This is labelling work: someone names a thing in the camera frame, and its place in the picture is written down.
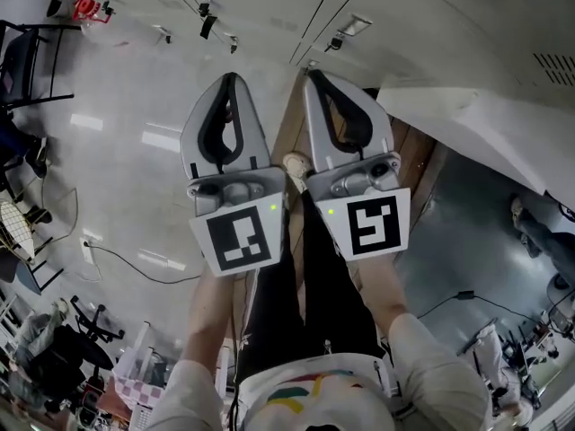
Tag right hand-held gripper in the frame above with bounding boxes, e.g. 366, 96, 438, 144
301, 68, 412, 264

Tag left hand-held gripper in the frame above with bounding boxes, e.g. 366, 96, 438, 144
179, 72, 289, 279

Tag grey metal lockers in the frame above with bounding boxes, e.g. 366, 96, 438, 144
152, 0, 575, 103

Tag person's left forearm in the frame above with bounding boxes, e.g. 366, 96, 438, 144
181, 265, 253, 377

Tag person's right forearm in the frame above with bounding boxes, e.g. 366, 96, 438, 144
353, 252, 411, 332

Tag person's beige shoe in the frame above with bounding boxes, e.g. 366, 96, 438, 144
282, 151, 314, 193

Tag wooden floor platform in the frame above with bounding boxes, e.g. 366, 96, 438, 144
268, 66, 447, 287

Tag person's black trousers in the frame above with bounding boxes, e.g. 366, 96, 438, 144
234, 189, 388, 386

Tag white power strip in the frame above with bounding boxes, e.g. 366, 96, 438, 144
79, 236, 97, 265

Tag red and white plastic bag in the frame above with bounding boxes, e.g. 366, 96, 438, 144
73, 0, 116, 24

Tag black folding chair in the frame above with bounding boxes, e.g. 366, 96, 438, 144
0, 19, 84, 112

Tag yellow grid fan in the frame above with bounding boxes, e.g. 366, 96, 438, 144
0, 198, 37, 264

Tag blue chair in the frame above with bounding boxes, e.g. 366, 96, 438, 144
0, 248, 65, 296

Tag black office chair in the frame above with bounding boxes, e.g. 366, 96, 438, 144
25, 295, 127, 404

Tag pink checkered cloth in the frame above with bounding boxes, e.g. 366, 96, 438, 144
111, 372, 168, 411

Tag person's white printed t-shirt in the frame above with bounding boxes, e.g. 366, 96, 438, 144
146, 313, 494, 431

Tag black power cable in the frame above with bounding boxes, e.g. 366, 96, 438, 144
88, 242, 204, 286

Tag thin floor cable loop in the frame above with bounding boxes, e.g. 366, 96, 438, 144
26, 185, 80, 242

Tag black cable with adapter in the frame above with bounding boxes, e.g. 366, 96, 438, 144
416, 289, 575, 321

